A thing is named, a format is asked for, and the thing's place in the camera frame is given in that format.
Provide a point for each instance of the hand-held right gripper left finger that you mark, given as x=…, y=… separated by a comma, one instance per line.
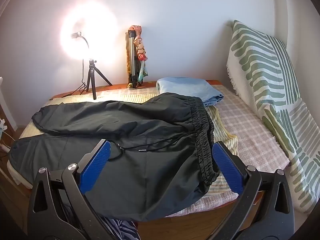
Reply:
x=98, y=166

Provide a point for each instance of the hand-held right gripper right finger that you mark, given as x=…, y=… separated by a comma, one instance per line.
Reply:
x=227, y=167

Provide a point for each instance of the black pants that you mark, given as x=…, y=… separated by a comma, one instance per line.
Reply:
x=125, y=180

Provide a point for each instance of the yellow striped cloth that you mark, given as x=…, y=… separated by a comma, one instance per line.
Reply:
x=225, y=135

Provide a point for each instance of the pink plaid blanket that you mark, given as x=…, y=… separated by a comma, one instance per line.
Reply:
x=250, y=135

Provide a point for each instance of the person's patterned clothing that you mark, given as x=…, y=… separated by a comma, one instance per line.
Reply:
x=120, y=230

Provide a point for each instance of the small black tripod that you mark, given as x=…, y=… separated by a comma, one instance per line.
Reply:
x=91, y=80

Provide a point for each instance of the folded light blue cloth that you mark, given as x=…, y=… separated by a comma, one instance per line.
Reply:
x=185, y=87

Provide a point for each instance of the green striped white pillow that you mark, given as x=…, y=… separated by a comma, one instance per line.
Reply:
x=262, y=67

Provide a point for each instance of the folded silver tripod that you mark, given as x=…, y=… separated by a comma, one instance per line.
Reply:
x=132, y=55

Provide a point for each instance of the folded tripod with colourful scarf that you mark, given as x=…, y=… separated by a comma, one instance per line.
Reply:
x=141, y=47

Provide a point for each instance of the black gooseneck phone holder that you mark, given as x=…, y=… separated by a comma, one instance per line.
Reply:
x=83, y=38

